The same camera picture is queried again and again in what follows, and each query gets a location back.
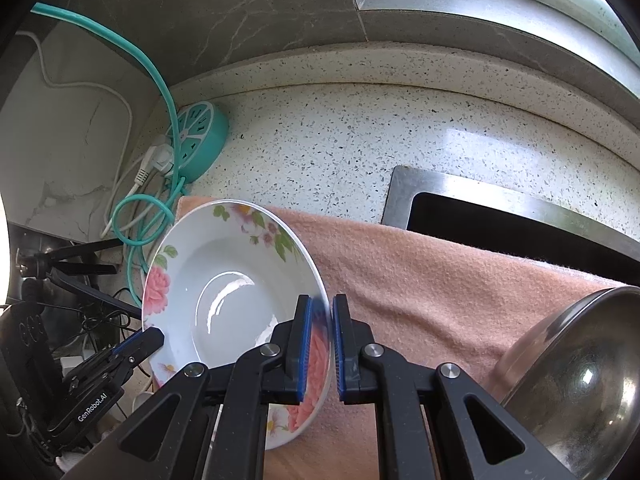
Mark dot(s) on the pink towel mat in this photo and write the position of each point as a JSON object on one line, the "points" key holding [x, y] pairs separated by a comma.
{"points": [[431, 300]]}

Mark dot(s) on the black tripod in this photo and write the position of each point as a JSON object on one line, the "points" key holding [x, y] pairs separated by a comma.
{"points": [[57, 267]]}

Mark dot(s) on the white ring light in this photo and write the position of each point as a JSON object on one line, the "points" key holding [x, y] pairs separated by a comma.
{"points": [[5, 255]]}

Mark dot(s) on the black control box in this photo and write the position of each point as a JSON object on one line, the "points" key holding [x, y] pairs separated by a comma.
{"points": [[29, 374]]}

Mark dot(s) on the large stainless steel bowl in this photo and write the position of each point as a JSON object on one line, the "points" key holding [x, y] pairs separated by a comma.
{"points": [[573, 381]]}

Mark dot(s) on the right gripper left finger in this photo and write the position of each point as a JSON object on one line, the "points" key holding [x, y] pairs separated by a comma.
{"points": [[209, 423]]}

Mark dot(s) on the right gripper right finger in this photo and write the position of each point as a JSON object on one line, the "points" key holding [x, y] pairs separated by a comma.
{"points": [[432, 423]]}

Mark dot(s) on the stainless steel sink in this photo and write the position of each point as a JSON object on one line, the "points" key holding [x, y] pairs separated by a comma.
{"points": [[489, 217]]}

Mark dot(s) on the plate with pink roses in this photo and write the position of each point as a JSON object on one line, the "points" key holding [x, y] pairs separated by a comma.
{"points": [[224, 276]]}

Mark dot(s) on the teal round power strip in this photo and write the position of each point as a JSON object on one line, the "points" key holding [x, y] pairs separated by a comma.
{"points": [[203, 131]]}

